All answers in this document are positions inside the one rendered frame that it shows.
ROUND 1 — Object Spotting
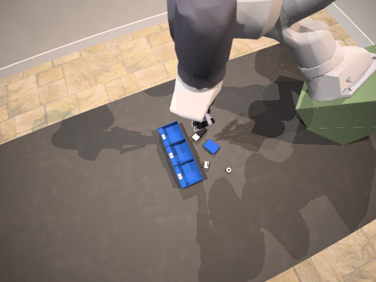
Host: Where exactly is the blue rack of three bins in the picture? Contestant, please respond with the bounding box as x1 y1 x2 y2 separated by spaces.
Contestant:
158 121 203 189

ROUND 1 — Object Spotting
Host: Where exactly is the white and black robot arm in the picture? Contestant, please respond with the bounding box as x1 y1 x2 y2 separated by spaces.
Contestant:
167 0 376 123

